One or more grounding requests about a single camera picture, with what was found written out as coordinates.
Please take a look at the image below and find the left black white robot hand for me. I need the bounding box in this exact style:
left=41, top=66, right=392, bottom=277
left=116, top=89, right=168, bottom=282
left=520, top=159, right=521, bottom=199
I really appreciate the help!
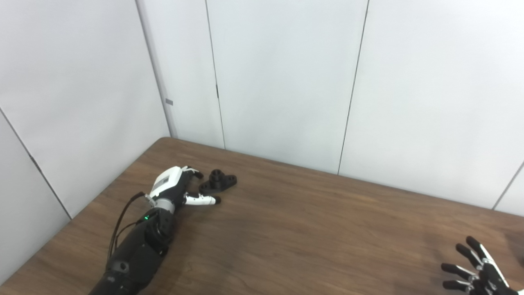
left=148, top=166, right=221, bottom=207

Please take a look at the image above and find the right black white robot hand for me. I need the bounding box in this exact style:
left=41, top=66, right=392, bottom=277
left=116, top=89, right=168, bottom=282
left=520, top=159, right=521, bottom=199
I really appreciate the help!
left=441, top=236, right=524, bottom=295

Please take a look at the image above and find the black flanged holder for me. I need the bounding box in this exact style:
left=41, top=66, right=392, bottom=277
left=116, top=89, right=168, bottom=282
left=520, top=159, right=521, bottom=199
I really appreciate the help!
left=199, top=169, right=237, bottom=195

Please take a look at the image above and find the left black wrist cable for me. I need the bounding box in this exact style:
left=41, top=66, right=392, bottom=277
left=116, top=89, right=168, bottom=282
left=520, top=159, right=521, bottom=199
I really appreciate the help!
left=107, top=191, right=157, bottom=263

